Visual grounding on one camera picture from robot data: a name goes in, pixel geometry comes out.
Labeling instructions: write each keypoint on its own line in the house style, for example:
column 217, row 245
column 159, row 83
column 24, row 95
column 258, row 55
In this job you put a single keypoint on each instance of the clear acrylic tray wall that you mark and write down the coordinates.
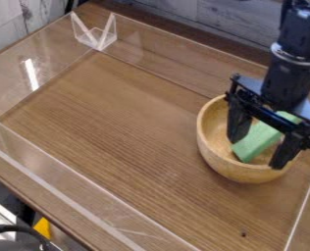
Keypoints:
column 97, row 218

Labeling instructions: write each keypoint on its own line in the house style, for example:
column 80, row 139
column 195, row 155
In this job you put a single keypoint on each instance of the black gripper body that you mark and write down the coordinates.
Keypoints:
column 278, row 99

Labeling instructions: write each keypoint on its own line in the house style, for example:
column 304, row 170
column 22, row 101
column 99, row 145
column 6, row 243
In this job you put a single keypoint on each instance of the brown wooden bowl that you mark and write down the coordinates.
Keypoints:
column 215, row 148

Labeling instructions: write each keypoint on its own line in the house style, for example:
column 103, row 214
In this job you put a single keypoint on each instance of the green rectangular block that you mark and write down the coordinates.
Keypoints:
column 261, row 138

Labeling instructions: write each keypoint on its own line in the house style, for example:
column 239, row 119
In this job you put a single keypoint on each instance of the yellow tag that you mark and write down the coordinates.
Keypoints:
column 43, row 228

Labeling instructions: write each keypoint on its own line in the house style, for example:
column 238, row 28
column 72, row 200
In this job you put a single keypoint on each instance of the clear acrylic corner bracket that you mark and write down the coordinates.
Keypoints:
column 99, row 38

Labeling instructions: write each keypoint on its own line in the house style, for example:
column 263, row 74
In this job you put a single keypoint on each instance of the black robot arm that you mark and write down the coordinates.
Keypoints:
column 294, row 30

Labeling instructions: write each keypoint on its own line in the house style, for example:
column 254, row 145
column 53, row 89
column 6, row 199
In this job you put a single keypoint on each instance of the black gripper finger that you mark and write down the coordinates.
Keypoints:
column 288, row 150
column 239, row 119

